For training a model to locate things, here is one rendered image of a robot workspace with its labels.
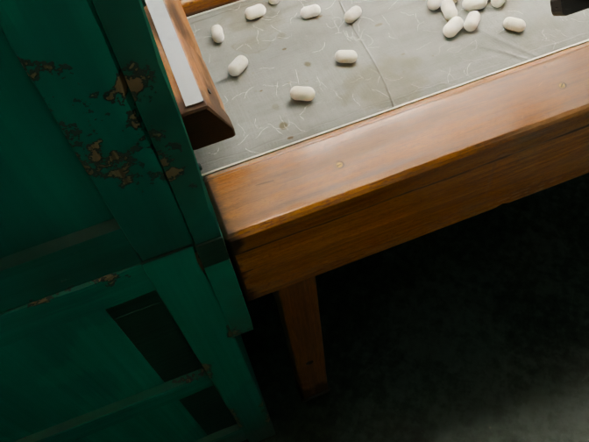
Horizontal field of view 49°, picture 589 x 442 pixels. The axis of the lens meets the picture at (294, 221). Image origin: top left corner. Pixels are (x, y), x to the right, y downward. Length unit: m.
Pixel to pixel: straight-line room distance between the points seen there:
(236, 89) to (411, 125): 0.26
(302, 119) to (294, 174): 0.11
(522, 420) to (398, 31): 0.88
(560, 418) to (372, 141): 0.88
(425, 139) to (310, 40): 0.26
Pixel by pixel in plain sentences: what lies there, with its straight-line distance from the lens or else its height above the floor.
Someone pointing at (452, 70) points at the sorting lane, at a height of 0.74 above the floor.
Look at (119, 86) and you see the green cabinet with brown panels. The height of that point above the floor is 1.08.
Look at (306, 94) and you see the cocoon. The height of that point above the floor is 0.76.
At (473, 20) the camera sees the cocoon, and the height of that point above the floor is 0.76.
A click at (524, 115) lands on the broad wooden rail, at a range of 0.88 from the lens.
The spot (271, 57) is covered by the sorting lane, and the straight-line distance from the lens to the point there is 0.98.
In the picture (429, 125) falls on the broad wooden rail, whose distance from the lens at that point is 0.85.
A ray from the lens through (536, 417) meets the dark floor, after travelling 1.52.
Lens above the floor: 1.42
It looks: 58 degrees down
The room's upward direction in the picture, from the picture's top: 9 degrees counter-clockwise
